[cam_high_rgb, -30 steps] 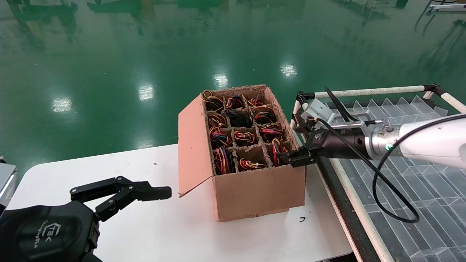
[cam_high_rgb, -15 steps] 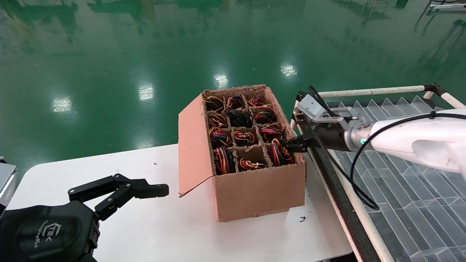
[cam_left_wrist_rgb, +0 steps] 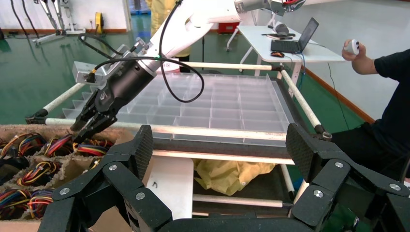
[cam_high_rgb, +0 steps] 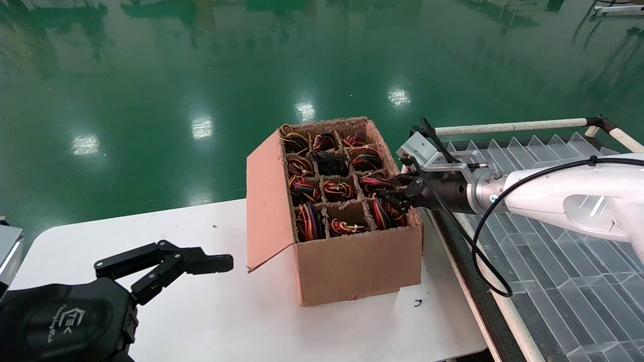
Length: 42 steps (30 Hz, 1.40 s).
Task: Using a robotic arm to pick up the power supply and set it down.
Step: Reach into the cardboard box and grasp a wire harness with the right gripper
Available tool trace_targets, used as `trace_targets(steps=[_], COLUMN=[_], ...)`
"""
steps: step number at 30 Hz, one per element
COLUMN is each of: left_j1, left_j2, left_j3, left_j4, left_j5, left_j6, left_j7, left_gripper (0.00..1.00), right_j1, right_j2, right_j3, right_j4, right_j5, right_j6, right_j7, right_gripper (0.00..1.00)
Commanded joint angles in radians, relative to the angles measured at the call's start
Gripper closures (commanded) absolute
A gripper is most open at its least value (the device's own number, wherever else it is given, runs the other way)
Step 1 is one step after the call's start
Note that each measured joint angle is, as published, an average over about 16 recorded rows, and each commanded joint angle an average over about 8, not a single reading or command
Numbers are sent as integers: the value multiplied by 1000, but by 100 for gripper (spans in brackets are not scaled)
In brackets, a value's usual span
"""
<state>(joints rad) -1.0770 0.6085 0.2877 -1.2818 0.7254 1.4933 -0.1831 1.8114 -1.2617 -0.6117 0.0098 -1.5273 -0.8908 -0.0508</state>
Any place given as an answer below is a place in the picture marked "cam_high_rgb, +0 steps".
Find brown cardboard divider box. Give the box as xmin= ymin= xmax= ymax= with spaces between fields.
xmin=246 ymin=117 xmax=424 ymax=307

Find grey power supply coloured wires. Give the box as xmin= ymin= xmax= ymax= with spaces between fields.
xmin=372 ymin=197 xmax=408 ymax=231

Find silver camera bracket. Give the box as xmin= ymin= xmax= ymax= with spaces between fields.
xmin=418 ymin=150 xmax=499 ymax=177

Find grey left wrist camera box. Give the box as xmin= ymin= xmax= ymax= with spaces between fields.
xmin=0 ymin=224 xmax=25 ymax=297

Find power supply black wire bundle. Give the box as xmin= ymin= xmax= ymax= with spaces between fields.
xmin=312 ymin=151 xmax=350 ymax=176

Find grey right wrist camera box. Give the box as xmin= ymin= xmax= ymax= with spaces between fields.
xmin=396 ymin=133 xmax=438 ymax=165

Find power supply yellow orange wires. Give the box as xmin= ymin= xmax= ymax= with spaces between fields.
xmin=280 ymin=124 xmax=309 ymax=154

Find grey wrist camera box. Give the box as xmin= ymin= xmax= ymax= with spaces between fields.
xmin=396 ymin=133 xmax=438 ymax=165
xmin=0 ymin=224 xmax=25 ymax=297

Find white metal stand base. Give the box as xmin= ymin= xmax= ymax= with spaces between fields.
xmin=593 ymin=4 xmax=644 ymax=17

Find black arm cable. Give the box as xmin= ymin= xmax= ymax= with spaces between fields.
xmin=410 ymin=117 xmax=644 ymax=298

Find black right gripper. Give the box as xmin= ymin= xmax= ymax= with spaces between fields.
xmin=376 ymin=173 xmax=477 ymax=215

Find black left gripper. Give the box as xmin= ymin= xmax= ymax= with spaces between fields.
xmin=0 ymin=240 xmax=234 ymax=362

